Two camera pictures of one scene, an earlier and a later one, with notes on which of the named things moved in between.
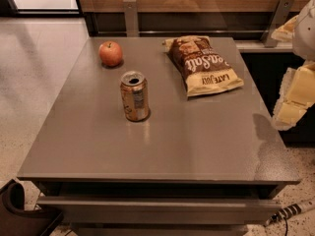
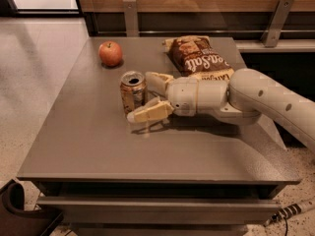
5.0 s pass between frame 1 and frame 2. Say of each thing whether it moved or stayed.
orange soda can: stayed
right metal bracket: stayed
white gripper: moved
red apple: stayed
